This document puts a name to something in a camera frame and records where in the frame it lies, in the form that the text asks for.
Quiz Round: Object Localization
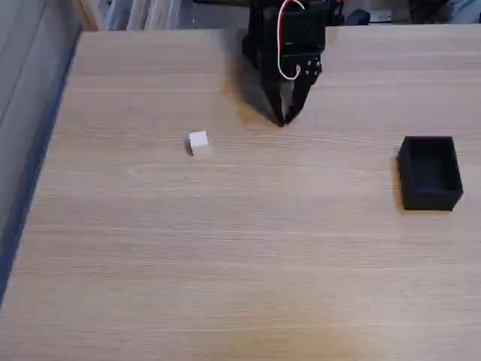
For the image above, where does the black open box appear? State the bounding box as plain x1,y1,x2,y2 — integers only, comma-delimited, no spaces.
396,135,464,212

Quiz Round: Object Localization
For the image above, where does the white and red gripper cable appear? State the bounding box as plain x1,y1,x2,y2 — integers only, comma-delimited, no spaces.
277,0,306,81

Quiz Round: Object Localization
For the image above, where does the black table clamp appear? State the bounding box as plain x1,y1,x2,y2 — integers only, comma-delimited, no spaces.
331,0,346,26

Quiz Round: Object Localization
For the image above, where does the wooden frame post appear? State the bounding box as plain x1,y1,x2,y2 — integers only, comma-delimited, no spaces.
71,0,106,32

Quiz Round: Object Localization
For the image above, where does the white cube block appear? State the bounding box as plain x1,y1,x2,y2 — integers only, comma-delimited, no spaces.
187,130,210,157

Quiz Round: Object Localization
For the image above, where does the dark blue object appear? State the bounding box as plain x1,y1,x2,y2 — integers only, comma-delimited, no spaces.
345,8,372,26

